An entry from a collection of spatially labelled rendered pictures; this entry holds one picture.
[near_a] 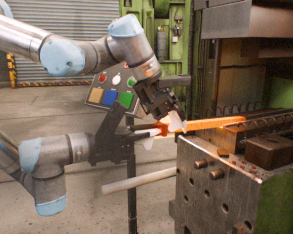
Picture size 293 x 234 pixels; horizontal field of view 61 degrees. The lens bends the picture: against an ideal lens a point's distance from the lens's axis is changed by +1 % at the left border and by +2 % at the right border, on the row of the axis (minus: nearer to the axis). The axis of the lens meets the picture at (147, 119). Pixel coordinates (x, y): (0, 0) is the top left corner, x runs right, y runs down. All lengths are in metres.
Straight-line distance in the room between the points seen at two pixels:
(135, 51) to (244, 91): 0.69
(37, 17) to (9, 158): 8.01
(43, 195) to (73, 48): 0.34
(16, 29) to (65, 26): 7.93
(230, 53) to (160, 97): 0.51
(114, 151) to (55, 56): 0.28
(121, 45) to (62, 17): 7.98
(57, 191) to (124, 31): 0.41
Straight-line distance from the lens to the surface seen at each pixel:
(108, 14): 8.67
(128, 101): 1.12
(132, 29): 0.61
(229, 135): 0.84
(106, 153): 0.66
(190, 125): 0.76
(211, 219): 0.93
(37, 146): 0.61
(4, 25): 0.65
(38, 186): 0.64
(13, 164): 0.72
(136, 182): 1.20
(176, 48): 5.71
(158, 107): 0.66
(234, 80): 1.14
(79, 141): 0.62
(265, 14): 0.82
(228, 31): 0.82
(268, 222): 0.83
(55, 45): 0.53
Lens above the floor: 1.25
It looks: 17 degrees down
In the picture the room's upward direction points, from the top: straight up
